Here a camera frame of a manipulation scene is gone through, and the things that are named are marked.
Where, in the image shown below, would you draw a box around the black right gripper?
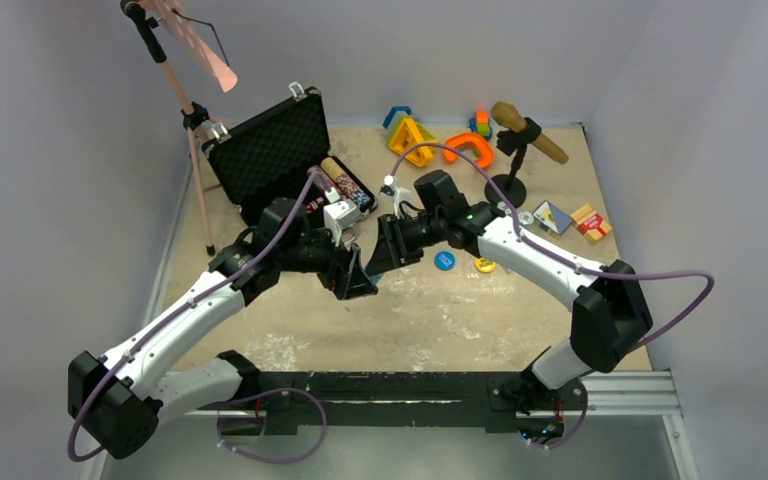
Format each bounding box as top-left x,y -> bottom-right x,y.
367,211 -> 446,276

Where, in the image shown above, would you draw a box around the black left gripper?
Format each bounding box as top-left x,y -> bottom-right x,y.
277,220 -> 377,299

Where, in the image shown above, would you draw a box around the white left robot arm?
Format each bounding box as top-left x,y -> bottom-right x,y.
67,198 -> 377,462

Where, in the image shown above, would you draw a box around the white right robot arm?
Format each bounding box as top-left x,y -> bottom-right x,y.
365,170 -> 652,407

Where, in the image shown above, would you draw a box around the blue small blind button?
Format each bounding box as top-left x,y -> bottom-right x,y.
434,250 -> 456,271

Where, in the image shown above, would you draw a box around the yellow red blue chip row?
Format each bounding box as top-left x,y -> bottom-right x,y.
320,157 -> 374,212

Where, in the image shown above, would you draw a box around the yellow big blind button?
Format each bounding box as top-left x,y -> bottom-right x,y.
474,258 -> 497,274

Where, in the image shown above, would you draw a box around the purple red blue chip row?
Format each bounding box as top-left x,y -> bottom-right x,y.
307,166 -> 341,203

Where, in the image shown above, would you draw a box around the yellow triangular toy block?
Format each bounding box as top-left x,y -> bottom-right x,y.
387,113 -> 438,167

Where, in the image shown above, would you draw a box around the orange curved toy track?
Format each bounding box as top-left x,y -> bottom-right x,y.
443,132 -> 495,169

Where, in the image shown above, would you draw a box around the blue angled toy piece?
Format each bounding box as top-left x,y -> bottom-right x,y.
382,105 -> 412,129

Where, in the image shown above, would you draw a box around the black poker chip case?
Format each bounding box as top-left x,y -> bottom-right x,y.
201,83 -> 378,225

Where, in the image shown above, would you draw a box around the blue orange toy blocks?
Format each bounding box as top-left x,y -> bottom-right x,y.
468,110 -> 493,141

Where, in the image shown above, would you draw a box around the blue playing card box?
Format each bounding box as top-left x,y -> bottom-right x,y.
532,200 -> 573,237

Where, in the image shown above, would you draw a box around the brown wooden microphone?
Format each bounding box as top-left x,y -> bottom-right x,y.
490,101 -> 569,165

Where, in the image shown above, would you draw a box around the red playing card box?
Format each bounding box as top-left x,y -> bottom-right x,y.
570,204 -> 613,244

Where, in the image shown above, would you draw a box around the pink tripod stand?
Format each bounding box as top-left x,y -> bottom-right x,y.
119,0 -> 238,256

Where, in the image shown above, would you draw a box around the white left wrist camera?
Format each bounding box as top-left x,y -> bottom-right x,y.
323,187 -> 362,246

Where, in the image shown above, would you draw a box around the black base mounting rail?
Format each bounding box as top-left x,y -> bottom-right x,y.
185,367 -> 683,439

